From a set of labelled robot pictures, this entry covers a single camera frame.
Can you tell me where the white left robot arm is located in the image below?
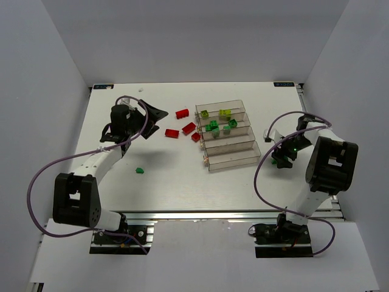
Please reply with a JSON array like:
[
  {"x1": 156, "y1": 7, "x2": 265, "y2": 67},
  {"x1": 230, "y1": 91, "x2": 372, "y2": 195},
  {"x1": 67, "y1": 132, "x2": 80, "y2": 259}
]
[{"x1": 53, "y1": 100, "x2": 168, "y2": 234}]

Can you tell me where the clear bin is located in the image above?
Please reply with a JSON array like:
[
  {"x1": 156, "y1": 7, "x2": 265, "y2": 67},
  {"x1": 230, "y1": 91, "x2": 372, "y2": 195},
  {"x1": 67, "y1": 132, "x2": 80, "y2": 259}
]
[
  {"x1": 203, "y1": 141, "x2": 261, "y2": 172},
  {"x1": 195, "y1": 100, "x2": 246, "y2": 121},
  {"x1": 200, "y1": 127, "x2": 255, "y2": 150},
  {"x1": 196, "y1": 113, "x2": 251, "y2": 141}
]

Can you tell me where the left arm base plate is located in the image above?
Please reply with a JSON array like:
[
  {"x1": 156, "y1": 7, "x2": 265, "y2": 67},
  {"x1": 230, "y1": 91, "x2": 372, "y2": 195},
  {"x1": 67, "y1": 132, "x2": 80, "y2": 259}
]
[{"x1": 89, "y1": 224, "x2": 154, "y2": 256}]

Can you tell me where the green eight-stud lego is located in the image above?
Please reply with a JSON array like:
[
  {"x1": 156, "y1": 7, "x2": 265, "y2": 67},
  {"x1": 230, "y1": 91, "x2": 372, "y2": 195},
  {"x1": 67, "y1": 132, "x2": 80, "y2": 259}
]
[{"x1": 205, "y1": 120, "x2": 219, "y2": 132}]

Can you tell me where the blue label sticker left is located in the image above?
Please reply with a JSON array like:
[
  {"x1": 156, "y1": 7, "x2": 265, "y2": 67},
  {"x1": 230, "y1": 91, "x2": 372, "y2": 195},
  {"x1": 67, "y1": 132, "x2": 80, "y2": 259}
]
[{"x1": 92, "y1": 84, "x2": 114, "y2": 90}]

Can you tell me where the clear bin nearest front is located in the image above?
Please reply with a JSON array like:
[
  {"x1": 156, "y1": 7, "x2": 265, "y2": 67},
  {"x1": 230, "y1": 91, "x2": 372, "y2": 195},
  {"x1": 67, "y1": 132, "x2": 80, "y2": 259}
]
[{"x1": 203, "y1": 141, "x2": 261, "y2": 172}]

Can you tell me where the green tall lego block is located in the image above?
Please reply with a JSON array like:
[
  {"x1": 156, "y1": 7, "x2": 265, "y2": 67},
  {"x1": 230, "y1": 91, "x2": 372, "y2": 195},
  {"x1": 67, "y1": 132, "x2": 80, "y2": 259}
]
[{"x1": 229, "y1": 119, "x2": 238, "y2": 128}]

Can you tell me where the blue label sticker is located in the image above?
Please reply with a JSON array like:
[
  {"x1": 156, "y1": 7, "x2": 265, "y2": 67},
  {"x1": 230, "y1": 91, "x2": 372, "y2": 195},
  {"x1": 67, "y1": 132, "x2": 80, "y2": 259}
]
[
  {"x1": 273, "y1": 82, "x2": 295, "y2": 88},
  {"x1": 92, "y1": 84, "x2": 114, "y2": 90}
]

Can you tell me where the clear bin farthest back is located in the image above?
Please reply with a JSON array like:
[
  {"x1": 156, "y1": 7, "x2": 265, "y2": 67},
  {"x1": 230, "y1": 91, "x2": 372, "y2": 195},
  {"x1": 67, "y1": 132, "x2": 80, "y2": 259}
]
[{"x1": 195, "y1": 100, "x2": 246, "y2": 121}]

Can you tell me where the aluminium table edge rail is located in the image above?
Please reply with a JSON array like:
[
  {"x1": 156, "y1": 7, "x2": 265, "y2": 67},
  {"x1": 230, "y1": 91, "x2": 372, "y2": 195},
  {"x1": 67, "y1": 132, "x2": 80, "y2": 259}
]
[{"x1": 56, "y1": 209, "x2": 344, "y2": 221}]

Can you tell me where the blue label sticker right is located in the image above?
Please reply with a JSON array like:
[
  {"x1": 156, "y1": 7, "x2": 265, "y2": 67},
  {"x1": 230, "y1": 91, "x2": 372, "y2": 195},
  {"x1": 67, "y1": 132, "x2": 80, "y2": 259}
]
[{"x1": 273, "y1": 82, "x2": 295, "y2": 88}]

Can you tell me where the lime green long lego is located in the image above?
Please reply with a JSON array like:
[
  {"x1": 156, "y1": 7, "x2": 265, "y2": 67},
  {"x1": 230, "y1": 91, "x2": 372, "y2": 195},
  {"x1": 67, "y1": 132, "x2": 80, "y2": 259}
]
[{"x1": 219, "y1": 109, "x2": 232, "y2": 120}]

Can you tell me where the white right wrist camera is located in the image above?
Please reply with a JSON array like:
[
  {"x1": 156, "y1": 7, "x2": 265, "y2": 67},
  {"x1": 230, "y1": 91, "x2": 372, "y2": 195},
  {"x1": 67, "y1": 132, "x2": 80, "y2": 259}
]
[{"x1": 263, "y1": 129, "x2": 284, "y2": 144}]

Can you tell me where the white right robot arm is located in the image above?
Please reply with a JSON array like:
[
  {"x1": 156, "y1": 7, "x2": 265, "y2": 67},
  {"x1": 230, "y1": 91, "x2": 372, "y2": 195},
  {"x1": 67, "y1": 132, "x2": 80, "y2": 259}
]
[{"x1": 182, "y1": 102, "x2": 358, "y2": 234}]

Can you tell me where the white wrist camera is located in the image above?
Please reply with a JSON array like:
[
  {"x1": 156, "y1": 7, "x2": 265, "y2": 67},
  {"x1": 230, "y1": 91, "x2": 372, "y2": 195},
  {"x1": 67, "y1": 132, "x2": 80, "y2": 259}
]
[
  {"x1": 118, "y1": 97, "x2": 134, "y2": 110},
  {"x1": 263, "y1": 129, "x2": 284, "y2": 144}
]

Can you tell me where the red small square lego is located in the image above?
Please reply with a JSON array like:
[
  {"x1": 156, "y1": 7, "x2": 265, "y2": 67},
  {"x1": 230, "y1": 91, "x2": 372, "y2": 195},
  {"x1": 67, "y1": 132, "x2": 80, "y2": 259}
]
[{"x1": 191, "y1": 132, "x2": 201, "y2": 142}]

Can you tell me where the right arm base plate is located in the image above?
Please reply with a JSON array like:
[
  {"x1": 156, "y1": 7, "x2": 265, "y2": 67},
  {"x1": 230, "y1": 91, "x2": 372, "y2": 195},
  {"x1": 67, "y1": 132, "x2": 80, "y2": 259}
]
[{"x1": 247, "y1": 223, "x2": 313, "y2": 259}]

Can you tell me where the red lego brick far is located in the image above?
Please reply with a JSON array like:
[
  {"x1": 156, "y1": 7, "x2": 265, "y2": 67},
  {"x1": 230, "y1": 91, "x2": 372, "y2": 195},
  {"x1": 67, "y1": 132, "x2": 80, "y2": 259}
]
[{"x1": 175, "y1": 108, "x2": 190, "y2": 119}]

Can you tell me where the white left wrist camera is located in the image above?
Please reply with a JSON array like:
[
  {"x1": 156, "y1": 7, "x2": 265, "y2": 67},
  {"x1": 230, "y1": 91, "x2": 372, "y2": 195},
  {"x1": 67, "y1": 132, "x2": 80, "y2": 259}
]
[{"x1": 118, "y1": 97, "x2": 134, "y2": 110}]

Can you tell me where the red long lego brick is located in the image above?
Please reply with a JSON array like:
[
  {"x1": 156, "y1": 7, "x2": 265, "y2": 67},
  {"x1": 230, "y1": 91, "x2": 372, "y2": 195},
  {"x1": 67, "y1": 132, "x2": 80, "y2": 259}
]
[{"x1": 182, "y1": 122, "x2": 196, "y2": 135}]

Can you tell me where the red lego brick left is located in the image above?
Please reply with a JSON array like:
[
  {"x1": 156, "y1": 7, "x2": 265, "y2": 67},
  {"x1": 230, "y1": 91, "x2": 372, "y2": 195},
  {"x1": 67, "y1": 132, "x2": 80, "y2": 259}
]
[{"x1": 165, "y1": 129, "x2": 179, "y2": 139}]

